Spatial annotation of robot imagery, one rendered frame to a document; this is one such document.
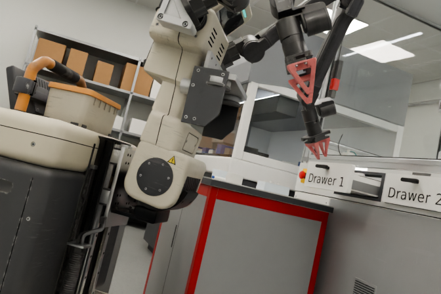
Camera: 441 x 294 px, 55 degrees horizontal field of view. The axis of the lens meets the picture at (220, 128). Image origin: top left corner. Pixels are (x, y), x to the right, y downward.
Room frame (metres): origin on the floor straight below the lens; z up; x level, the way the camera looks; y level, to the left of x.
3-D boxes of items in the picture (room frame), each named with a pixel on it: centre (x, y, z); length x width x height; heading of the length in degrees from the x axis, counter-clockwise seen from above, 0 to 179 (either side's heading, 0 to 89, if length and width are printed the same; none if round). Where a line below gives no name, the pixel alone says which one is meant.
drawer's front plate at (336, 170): (1.72, -0.47, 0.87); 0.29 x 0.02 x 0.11; 20
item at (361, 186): (1.79, -0.66, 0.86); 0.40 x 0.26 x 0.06; 110
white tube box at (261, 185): (1.94, -0.29, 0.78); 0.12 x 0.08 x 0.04; 107
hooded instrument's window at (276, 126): (3.49, -0.32, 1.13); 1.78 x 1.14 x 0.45; 20
